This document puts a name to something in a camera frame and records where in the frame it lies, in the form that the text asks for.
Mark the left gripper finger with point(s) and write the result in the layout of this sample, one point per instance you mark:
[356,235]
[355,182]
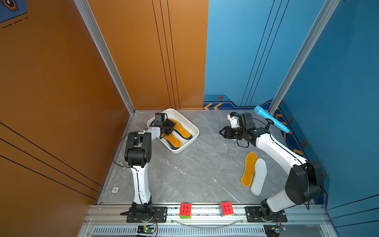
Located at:
[169,124]
[165,132]

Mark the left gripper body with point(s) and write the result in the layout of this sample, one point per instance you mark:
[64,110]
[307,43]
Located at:
[164,125]

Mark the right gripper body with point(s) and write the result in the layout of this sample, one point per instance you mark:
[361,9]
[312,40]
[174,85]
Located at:
[240,133]

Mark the yellow insole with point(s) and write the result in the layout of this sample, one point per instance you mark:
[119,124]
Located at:
[178,126]
[249,171]
[173,140]

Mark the white plastic storage box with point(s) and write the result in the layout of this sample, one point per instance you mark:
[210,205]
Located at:
[174,142]

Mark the white insole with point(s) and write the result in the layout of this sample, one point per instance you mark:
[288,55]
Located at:
[259,177]

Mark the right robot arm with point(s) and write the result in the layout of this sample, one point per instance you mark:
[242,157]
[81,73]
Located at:
[305,178]

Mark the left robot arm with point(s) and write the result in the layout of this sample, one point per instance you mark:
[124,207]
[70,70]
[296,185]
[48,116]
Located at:
[138,154]

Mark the blue toy microphone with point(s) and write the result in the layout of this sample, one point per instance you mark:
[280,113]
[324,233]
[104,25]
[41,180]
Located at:
[262,112]

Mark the black microphone stand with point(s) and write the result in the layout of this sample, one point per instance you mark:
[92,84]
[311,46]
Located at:
[269,123]

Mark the right rubik cube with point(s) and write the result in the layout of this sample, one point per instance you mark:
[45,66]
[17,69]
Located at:
[226,208]

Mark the rubik cube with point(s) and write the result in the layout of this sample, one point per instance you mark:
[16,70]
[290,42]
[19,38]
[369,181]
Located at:
[226,208]
[185,211]

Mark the left rubik cube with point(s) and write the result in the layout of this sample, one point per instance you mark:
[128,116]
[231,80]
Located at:
[185,211]

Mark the left green circuit board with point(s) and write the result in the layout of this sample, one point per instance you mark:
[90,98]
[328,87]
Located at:
[145,230]

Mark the green circuit board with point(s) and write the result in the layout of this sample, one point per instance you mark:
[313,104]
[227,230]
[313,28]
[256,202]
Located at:
[274,231]
[145,230]

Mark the right green circuit board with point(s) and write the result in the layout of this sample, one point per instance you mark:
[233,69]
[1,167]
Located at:
[274,231]

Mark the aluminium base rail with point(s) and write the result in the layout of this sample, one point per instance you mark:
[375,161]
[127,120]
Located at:
[206,221]

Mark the left aluminium corner post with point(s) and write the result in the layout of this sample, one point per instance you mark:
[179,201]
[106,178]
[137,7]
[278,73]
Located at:
[97,36]

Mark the aluminium corner post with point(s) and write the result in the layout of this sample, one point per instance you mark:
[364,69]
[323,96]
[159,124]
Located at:
[97,36]
[313,35]

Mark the right aluminium corner post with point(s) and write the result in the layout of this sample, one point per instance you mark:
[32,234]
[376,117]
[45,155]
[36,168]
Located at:
[313,35]

